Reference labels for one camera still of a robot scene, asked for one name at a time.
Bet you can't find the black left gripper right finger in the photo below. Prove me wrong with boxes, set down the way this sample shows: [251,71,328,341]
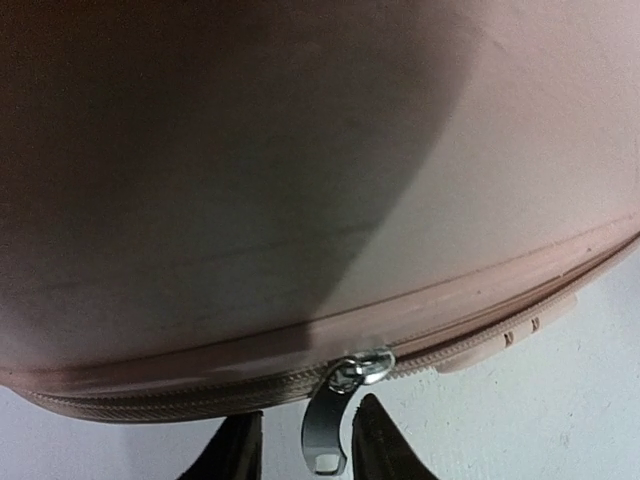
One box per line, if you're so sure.
[351,394,438,480]

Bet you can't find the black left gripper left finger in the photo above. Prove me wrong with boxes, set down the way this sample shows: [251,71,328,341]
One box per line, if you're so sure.
[178,411,263,480]

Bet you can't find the beige hard-shell suitcase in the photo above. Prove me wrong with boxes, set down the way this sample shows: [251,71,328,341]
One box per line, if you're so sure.
[1,1,639,423]

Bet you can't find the silver zipper pull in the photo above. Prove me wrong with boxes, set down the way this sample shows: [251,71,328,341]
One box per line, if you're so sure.
[301,347,396,477]

